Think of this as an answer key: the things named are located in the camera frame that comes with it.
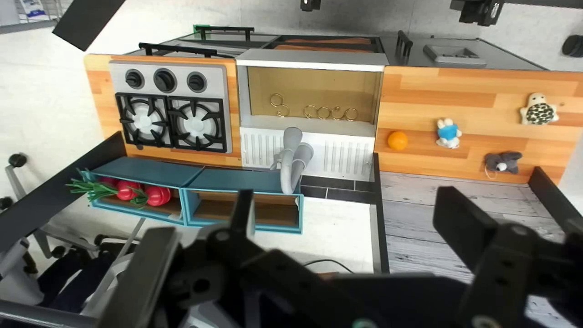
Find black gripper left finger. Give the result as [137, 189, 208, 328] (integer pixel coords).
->
[432, 186, 514, 273]

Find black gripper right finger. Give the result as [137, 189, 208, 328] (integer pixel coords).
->
[529, 166, 583, 235]

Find grey toy tap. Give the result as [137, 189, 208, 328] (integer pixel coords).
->
[273, 126, 314, 195]

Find white blue toy rabbit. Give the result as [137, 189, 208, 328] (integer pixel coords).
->
[437, 118, 461, 149]

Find wooden toy kitchen counter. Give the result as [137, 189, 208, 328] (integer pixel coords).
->
[84, 55, 583, 182]

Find toy turtle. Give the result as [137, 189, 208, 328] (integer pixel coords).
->
[519, 93, 560, 126]

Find orange toy fruit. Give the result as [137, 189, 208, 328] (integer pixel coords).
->
[386, 131, 408, 151]

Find white toy sink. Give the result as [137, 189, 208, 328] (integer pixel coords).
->
[235, 49, 388, 180]

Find toy gas stove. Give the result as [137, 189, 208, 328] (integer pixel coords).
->
[111, 62, 232, 153]

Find red toy radishes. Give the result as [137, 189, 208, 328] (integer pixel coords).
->
[68, 175, 173, 208]

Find teal wall shelf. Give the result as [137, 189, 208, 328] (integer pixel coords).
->
[80, 157, 304, 233]

